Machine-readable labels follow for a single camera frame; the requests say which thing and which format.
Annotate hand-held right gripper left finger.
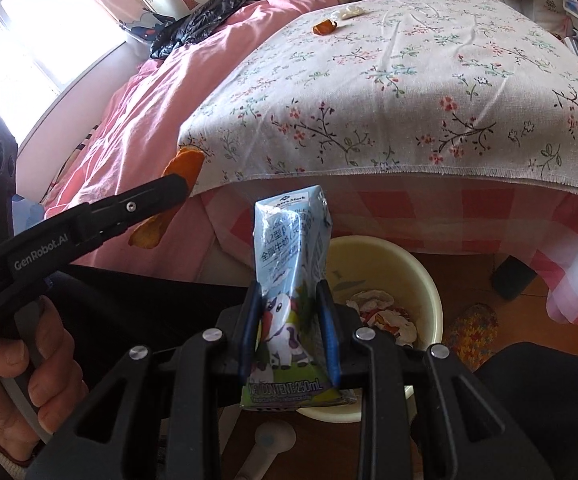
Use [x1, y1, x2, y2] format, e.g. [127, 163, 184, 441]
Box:
[26, 280, 264, 480]

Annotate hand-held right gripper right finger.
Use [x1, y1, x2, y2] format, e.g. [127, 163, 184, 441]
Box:
[315, 279, 554, 480]

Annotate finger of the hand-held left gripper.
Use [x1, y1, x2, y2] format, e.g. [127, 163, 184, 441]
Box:
[75, 172, 190, 257]

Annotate large white tissue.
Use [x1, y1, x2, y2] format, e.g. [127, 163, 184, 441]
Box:
[346, 288, 396, 318]

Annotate long orange peel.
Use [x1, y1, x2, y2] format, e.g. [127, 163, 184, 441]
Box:
[129, 146, 204, 251]

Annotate blue milk carton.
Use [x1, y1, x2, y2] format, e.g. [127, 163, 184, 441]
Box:
[239, 185, 360, 412]

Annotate pale yellow trash bin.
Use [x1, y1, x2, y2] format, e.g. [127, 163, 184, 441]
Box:
[296, 236, 444, 424]

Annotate person's left hand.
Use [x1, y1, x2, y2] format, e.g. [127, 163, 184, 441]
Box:
[0, 300, 90, 463]

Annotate red white crumpled packet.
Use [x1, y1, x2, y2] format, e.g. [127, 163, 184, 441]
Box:
[361, 309, 418, 348]

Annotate person's black pants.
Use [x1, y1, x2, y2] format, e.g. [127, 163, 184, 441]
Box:
[44, 264, 578, 480]

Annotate pink duvet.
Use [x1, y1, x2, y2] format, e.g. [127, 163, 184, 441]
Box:
[44, 0, 340, 282]

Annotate pink checked cloth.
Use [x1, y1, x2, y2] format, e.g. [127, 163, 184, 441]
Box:
[201, 172, 578, 327]

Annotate cartoon print cushion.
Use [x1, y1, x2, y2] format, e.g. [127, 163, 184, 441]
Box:
[118, 11, 176, 43]

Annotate black puffer jacket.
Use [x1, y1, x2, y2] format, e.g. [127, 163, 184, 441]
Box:
[149, 0, 260, 62]

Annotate window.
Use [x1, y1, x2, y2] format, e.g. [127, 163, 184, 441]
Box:
[0, 0, 130, 133]

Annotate floral tablecloth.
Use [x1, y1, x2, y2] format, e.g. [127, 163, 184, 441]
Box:
[177, 0, 578, 197]

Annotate white leaf print bag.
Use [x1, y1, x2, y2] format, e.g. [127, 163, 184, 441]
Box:
[533, 0, 576, 37]

